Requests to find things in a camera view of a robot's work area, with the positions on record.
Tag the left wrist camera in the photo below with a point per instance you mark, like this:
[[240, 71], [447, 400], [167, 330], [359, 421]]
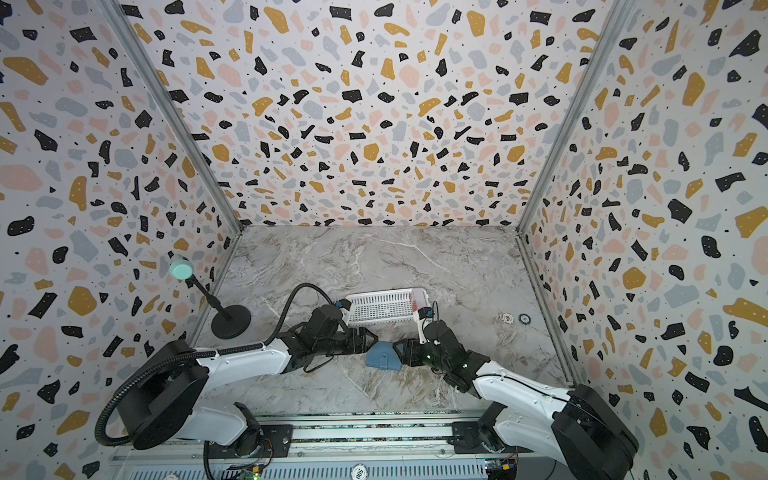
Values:
[[344, 304]]

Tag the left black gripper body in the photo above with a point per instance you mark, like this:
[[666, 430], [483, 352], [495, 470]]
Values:
[[344, 343]]

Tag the black stand with green ball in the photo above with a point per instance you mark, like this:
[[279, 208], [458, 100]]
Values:
[[228, 322]]

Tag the white plastic basket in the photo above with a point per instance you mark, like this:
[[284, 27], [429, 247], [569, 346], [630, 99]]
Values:
[[379, 307]]

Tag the stack of red-circle cards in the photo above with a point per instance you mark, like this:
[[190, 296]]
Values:
[[419, 299]]

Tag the aluminium rail base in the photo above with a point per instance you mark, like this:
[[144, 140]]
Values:
[[377, 446]]

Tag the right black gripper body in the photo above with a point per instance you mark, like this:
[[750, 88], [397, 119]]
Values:
[[411, 351]]

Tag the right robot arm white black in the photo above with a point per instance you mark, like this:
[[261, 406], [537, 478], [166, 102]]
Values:
[[575, 427]]

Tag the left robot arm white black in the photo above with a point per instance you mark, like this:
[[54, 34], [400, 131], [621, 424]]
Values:
[[163, 399]]

